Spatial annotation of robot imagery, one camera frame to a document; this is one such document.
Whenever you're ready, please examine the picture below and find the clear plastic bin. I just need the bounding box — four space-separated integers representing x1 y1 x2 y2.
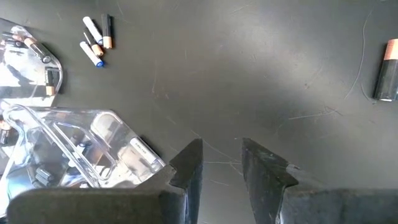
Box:
0 17 64 108
0 104 167 218

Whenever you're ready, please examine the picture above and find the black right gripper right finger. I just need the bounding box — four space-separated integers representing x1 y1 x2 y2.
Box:
241 138 398 224

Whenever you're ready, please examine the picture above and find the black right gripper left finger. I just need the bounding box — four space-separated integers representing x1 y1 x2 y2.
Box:
6 138 205 224

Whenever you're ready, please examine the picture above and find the white battery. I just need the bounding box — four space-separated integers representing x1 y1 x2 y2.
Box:
82 16 104 45
79 40 105 68

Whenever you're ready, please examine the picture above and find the black table mat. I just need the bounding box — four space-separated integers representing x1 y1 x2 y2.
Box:
0 0 398 224

